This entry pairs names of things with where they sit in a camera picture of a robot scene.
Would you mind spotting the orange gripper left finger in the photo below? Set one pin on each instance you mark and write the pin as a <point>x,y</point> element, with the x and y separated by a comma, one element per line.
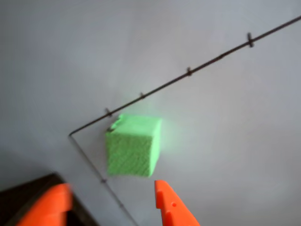
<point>50,204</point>

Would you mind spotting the black foam tray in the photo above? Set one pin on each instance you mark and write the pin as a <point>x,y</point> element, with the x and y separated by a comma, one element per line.
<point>9,200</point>

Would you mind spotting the white paper sheet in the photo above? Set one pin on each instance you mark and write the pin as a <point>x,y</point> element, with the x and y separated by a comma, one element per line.
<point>211,141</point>

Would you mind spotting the green cube block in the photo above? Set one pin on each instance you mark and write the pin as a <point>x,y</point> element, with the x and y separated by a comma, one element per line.
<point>131,153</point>

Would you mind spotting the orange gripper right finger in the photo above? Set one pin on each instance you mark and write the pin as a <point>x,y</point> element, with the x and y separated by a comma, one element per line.
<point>171,212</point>

